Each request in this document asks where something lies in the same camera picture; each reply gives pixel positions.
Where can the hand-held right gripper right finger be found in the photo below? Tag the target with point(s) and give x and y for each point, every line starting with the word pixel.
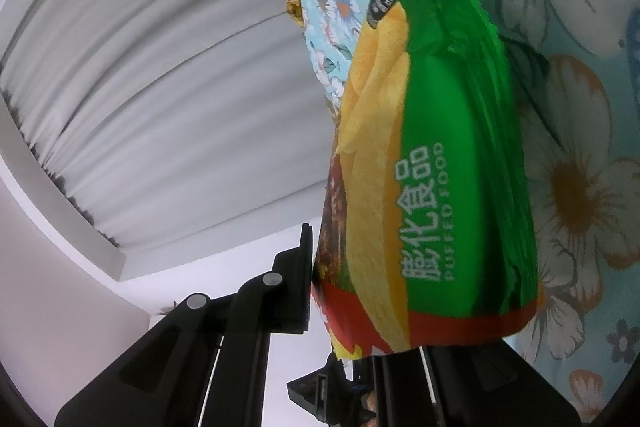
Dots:
pixel 450 387

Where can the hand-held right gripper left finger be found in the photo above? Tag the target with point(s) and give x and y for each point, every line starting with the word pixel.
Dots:
pixel 300 287

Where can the grey curtain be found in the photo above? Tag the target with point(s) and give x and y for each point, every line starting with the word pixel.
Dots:
pixel 175 57

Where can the green yellow chips bag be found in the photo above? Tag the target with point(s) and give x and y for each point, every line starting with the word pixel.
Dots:
pixel 450 132

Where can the gold snack packet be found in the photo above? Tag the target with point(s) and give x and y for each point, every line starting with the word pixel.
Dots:
pixel 294 7

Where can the floral light blue blanket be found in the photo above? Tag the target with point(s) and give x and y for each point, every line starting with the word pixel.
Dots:
pixel 575 157

